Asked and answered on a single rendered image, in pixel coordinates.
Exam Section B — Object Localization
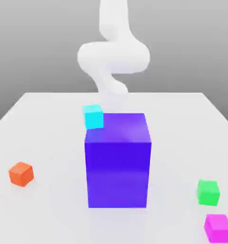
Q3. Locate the small cyan cube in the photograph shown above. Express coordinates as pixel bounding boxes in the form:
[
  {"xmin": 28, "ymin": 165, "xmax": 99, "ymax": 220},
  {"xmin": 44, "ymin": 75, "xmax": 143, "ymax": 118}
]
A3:
[{"xmin": 82, "ymin": 104, "xmax": 104, "ymax": 130}]

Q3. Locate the small magenta cube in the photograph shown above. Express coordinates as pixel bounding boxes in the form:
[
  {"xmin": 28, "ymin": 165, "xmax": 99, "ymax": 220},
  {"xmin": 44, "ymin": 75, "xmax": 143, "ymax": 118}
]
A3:
[{"xmin": 203, "ymin": 213, "xmax": 228, "ymax": 244}]

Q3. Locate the large purple box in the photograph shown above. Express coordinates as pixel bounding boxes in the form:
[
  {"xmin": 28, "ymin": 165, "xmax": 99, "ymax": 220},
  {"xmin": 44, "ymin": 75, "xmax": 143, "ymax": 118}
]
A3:
[{"xmin": 84, "ymin": 112, "xmax": 152, "ymax": 209}]

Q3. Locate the small orange cube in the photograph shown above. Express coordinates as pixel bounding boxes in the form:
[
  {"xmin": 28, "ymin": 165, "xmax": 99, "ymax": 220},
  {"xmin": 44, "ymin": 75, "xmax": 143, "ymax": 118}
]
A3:
[{"xmin": 8, "ymin": 161, "xmax": 34, "ymax": 187}]

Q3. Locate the small green cube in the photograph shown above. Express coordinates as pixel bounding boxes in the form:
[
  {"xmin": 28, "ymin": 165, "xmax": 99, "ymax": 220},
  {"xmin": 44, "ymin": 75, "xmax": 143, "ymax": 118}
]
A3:
[{"xmin": 197, "ymin": 179, "xmax": 220, "ymax": 206}]

